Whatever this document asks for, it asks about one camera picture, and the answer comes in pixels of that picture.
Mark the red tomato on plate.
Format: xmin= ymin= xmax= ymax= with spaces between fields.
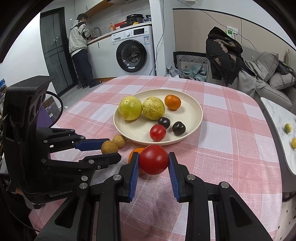
xmin=149 ymin=124 xmax=166 ymax=142

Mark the brown longan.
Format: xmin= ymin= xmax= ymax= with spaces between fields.
xmin=101 ymin=141 xmax=118 ymax=154
xmin=112 ymin=135 xmax=126 ymax=149

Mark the dark plum on plate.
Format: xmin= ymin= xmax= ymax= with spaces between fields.
xmin=172 ymin=121 xmax=186 ymax=136

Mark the smooth yellow guava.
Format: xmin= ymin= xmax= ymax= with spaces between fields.
xmin=118 ymin=96 xmax=142 ymax=121

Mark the small orange on plate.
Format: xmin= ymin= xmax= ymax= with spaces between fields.
xmin=165 ymin=94 xmax=181 ymax=110

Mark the cream round plate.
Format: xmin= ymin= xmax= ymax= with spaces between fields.
xmin=113 ymin=89 xmax=203 ymax=146

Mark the dark plum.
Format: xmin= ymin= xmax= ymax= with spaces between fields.
xmin=158 ymin=116 xmax=171 ymax=129
xmin=172 ymin=121 xmax=186 ymax=136

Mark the person in grey jacket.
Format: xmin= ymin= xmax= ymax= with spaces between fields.
xmin=69 ymin=13 xmax=102 ymax=88

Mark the black jacket on sofa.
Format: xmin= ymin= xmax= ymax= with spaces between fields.
xmin=206 ymin=27 xmax=244 ymax=86

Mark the grey sofa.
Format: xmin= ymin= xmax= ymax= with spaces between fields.
xmin=206 ymin=46 xmax=296 ymax=114

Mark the brown longan right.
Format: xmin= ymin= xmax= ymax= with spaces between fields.
xmin=101 ymin=141 xmax=118 ymax=154

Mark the rough yellow guava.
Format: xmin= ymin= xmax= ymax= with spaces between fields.
xmin=142 ymin=96 xmax=165 ymax=121

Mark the large orange tangerine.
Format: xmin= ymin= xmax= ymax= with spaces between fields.
xmin=128 ymin=147 xmax=147 ymax=175

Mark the black cable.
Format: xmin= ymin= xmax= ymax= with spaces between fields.
xmin=45 ymin=90 xmax=64 ymax=128

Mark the brown longan left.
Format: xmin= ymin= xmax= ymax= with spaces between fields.
xmin=112 ymin=135 xmax=126 ymax=149

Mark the red tomato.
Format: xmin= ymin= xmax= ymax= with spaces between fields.
xmin=139 ymin=145 xmax=169 ymax=175
xmin=149 ymin=124 xmax=166 ymax=142

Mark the white marble side table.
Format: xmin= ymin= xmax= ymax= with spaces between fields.
xmin=260 ymin=97 xmax=296 ymax=175

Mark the pink checked tablecloth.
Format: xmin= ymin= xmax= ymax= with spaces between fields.
xmin=56 ymin=76 xmax=282 ymax=240

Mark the black rice cooker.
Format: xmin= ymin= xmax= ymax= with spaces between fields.
xmin=126 ymin=14 xmax=144 ymax=25

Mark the yellow lemon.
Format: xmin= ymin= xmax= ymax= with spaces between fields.
xmin=290 ymin=137 xmax=296 ymax=149

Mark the purple bag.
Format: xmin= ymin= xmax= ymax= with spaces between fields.
xmin=37 ymin=102 xmax=60 ymax=128

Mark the white washing machine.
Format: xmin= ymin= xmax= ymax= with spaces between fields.
xmin=111 ymin=25 xmax=156 ymax=76

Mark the green lime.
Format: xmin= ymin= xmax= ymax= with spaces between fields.
xmin=284 ymin=123 xmax=292 ymax=133

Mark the grey cushion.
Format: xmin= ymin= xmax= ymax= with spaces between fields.
xmin=252 ymin=52 xmax=279 ymax=82

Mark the black patterned basket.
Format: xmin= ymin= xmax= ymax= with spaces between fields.
xmin=173 ymin=51 xmax=208 ymax=76

